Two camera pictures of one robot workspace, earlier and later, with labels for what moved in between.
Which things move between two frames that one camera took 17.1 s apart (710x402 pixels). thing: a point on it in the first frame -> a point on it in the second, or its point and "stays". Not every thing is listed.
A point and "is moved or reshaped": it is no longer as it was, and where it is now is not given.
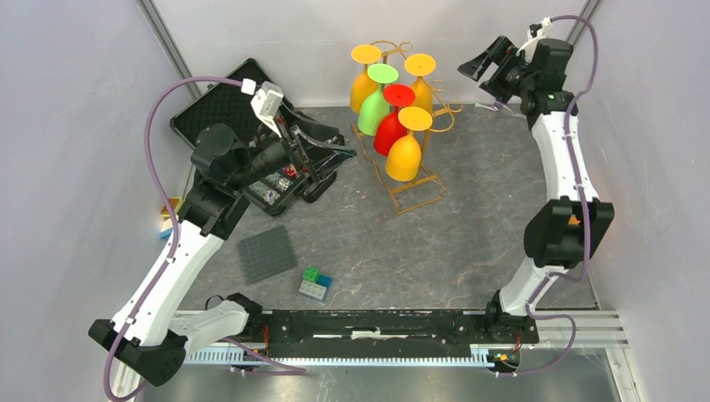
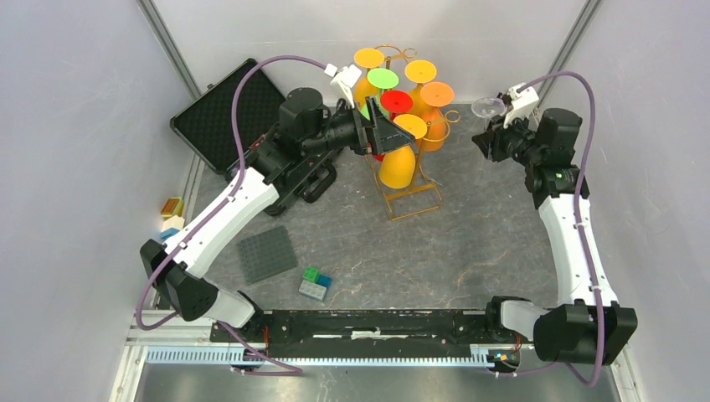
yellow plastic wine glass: [362, 86] stays
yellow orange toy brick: [175, 203] stays
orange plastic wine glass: [573, 220] is moved or reshaped
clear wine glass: [514, 106] -> [488, 107]
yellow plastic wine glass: [403, 159] is moved or reshaped
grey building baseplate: [266, 254] stays
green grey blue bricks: [314, 285] stays
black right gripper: [498, 52] -> [486, 140]
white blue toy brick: [167, 229] stays
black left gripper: [322, 157] -> [385, 135]
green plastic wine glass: [375, 106] stays
